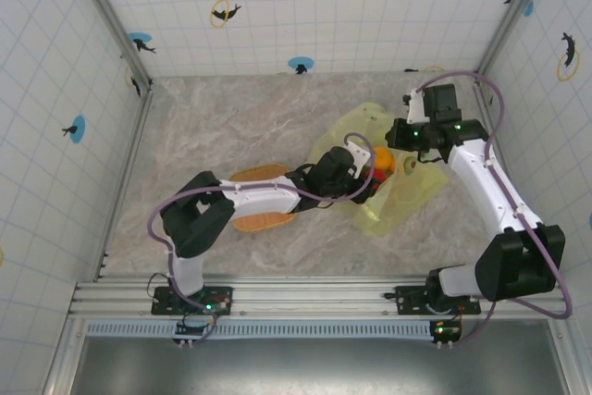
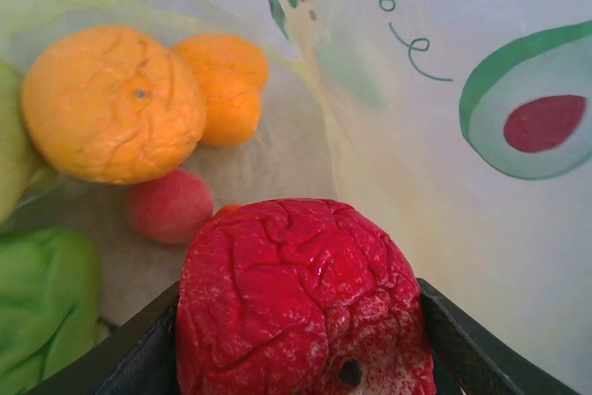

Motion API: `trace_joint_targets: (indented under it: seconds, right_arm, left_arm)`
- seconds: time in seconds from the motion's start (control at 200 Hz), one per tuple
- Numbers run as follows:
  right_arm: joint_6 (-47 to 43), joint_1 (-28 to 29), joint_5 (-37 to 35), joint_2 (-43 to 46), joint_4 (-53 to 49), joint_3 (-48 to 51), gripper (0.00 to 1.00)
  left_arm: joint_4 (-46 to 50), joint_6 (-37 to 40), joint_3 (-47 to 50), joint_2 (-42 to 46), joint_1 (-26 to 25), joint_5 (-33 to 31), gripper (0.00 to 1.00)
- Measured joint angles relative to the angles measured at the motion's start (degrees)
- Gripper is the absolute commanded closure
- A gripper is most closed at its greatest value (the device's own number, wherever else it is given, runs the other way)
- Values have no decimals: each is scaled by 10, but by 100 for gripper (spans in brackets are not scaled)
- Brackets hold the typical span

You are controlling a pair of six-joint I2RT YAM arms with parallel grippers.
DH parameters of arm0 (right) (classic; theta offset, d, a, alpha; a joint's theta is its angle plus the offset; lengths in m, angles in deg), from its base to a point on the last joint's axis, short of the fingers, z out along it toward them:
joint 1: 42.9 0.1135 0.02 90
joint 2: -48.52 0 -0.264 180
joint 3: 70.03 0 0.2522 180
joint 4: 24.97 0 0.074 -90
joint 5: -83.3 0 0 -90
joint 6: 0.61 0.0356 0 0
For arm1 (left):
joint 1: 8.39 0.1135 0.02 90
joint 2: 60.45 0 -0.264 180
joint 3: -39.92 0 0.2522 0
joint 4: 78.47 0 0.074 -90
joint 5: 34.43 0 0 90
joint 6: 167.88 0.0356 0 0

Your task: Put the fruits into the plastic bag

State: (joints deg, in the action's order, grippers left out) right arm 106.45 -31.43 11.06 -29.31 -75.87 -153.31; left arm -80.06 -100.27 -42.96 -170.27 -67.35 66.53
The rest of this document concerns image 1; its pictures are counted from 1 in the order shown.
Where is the red toy fruit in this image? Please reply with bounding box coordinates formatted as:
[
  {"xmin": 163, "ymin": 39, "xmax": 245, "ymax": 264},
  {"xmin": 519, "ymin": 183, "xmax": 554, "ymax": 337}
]
[{"xmin": 363, "ymin": 166, "xmax": 389, "ymax": 184}]

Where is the flexible left arm cable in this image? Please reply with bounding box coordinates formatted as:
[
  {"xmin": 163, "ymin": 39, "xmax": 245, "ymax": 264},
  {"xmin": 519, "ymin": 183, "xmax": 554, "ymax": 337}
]
[{"xmin": 146, "ymin": 133, "xmax": 376, "ymax": 345}]

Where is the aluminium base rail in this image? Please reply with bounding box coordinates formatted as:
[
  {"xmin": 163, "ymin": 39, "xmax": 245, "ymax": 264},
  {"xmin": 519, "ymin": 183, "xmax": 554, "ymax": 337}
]
[{"xmin": 68, "ymin": 273, "xmax": 577, "ymax": 322}]

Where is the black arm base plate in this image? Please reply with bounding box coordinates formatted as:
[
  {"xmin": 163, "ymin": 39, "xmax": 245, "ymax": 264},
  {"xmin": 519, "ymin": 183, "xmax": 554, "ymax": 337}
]
[
  {"xmin": 394, "ymin": 283, "xmax": 482, "ymax": 317},
  {"xmin": 151, "ymin": 284, "xmax": 235, "ymax": 317}
]

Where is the aluminium frame post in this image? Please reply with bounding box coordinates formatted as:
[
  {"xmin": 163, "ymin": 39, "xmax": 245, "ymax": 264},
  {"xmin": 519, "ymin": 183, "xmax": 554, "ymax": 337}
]
[
  {"xmin": 475, "ymin": 0, "xmax": 557, "ymax": 76},
  {"xmin": 43, "ymin": 318, "xmax": 89, "ymax": 395},
  {"xmin": 64, "ymin": 0, "xmax": 156, "ymax": 91},
  {"xmin": 548, "ymin": 318, "xmax": 574, "ymax": 395}
]

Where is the orange toy fruit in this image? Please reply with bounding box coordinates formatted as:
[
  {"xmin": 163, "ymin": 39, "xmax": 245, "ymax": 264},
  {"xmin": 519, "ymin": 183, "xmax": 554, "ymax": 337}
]
[{"xmin": 373, "ymin": 146, "xmax": 397, "ymax": 172}]

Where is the yellow ring dolphin sticker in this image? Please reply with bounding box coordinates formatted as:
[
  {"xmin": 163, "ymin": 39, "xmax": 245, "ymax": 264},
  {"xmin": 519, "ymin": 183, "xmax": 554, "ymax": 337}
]
[
  {"xmin": 124, "ymin": 65, "xmax": 142, "ymax": 98},
  {"xmin": 556, "ymin": 31, "xmax": 582, "ymax": 83},
  {"xmin": 210, "ymin": 0, "xmax": 243, "ymax": 30},
  {"xmin": 403, "ymin": 64, "xmax": 446, "ymax": 75}
]

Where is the aluminium side rail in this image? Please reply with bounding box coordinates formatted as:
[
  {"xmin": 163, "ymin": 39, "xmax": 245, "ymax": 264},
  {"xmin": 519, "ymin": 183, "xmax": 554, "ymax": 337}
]
[
  {"xmin": 471, "ymin": 71, "xmax": 503, "ymax": 146},
  {"xmin": 93, "ymin": 82, "xmax": 156, "ymax": 281}
]

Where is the flexible arm cable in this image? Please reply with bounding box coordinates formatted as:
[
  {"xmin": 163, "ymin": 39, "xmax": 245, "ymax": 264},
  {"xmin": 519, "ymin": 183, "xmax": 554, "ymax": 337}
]
[
  {"xmin": 146, "ymin": 133, "xmax": 376, "ymax": 345},
  {"xmin": 413, "ymin": 70, "xmax": 574, "ymax": 348}
]

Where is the white slotted cable duct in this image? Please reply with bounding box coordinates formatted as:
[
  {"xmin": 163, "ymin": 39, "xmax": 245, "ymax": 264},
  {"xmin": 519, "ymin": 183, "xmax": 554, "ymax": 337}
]
[{"xmin": 85, "ymin": 319, "xmax": 438, "ymax": 339}]

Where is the grey metal sheet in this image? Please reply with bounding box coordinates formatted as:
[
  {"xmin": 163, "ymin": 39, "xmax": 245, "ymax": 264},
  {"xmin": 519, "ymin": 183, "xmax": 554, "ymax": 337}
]
[{"xmin": 68, "ymin": 334, "xmax": 570, "ymax": 395}]

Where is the translucent yellow-green plastic bag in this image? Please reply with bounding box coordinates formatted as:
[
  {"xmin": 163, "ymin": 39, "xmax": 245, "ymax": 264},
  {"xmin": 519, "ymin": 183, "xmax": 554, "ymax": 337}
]
[{"xmin": 307, "ymin": 102, "xmax": 450, "ymax": 239}]

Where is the flexible right arm cable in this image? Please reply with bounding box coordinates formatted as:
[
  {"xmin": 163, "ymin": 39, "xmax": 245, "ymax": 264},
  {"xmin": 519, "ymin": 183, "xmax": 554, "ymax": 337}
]
[{"xmin": 413, "ymin": 70, "xmax": 574, "ymax": 348}]

